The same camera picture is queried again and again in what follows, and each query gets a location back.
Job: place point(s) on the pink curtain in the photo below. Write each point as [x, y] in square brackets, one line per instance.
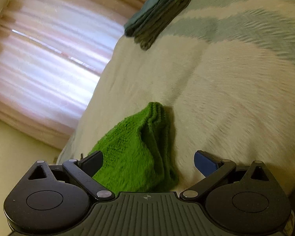
[51, 66]

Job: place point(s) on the striped pink grey blanket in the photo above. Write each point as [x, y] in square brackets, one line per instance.
[223, 91]

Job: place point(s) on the blue folded garment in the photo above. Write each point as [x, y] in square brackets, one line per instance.
[150, 7]

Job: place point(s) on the green knit vest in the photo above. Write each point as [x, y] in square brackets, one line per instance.
[127, 147]

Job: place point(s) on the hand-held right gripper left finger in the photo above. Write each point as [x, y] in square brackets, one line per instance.
[93, 164]

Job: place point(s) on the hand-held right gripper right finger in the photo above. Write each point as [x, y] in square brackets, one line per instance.
[204, 163]

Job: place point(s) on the grey folded garment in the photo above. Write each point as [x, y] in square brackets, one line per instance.
[162, 22]

